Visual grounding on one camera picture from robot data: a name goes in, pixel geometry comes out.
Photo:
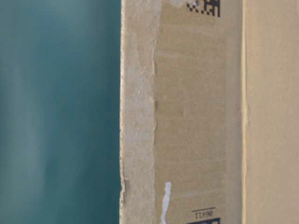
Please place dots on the brown cardboard box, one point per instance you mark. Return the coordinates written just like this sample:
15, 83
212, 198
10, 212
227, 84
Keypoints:
209, 112

